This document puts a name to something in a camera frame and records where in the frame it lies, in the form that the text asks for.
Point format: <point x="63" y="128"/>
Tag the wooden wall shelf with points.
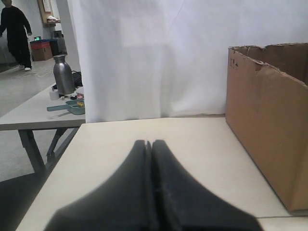
<point x="46" y="12"/>

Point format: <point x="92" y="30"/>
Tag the brown box with red top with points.
<point x="41" y="50"/>

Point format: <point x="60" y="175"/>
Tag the white backdrop curtain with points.
<point x="144" y="59"/>

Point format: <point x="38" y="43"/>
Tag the black bin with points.
<point x="58" y="46"/>

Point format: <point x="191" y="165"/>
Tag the grey side table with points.
<point x="33" y="139"/>

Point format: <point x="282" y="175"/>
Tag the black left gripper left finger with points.
<point x="121" y="203"/>

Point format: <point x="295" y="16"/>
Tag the plain brown cardboard box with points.
<point x="267" y="109"/>

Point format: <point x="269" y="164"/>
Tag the black mesh bag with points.
<point x="77" y="78"/>

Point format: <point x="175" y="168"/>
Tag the white tape roll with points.
<point x="54" y="95"/>

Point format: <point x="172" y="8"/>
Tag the teal plastic tray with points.
<point x="76" y="107"/>

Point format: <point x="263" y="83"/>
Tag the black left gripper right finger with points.
<point x="183" y="204"/>

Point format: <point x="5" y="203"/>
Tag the steel water bottle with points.
<point x="63" y="76"/>

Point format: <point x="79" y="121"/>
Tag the person in black clothes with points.
<point x="18" y="28"/>

